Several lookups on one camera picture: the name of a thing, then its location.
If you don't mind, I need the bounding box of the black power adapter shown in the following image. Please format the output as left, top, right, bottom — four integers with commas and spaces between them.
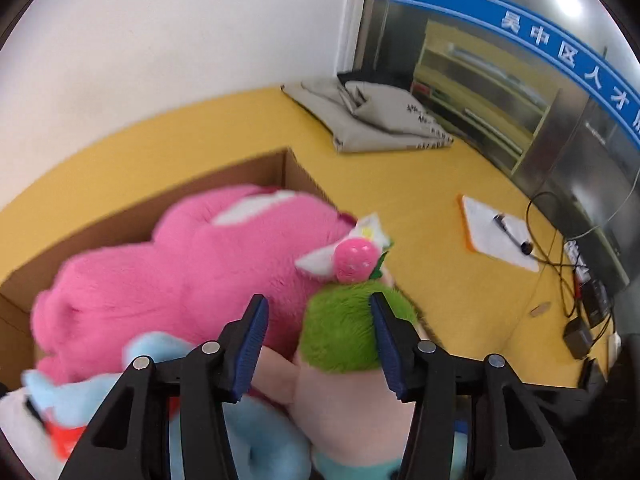
563, 316, 593, 360

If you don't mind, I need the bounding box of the white paper notepad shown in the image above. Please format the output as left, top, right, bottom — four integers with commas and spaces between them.
458, 195, 539, 273

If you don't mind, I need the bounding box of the grey folded cloth bag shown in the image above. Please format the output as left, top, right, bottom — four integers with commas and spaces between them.
281, 77, 454, 153

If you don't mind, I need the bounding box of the brown cardboard box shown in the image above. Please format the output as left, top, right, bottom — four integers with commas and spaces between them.
1, 148, 330, 389

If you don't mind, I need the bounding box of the blue glass banner strip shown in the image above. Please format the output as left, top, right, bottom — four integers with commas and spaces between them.
392, 0, 639, 144

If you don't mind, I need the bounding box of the white plush toy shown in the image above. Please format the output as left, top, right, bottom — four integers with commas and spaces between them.
1, 388, 63, 480

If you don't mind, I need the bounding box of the green-haired peach plush doll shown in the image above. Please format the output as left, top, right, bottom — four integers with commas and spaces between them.
252, 281, 425, 479

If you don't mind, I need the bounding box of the pink plush toy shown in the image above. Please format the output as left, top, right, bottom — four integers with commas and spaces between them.
30, 184, 392, 384

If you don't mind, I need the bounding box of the blue plush bear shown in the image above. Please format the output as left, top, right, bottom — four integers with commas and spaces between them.
22, 333, 311, 479

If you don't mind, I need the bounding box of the black cable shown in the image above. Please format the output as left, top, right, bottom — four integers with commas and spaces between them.
491, 188, 640, 321

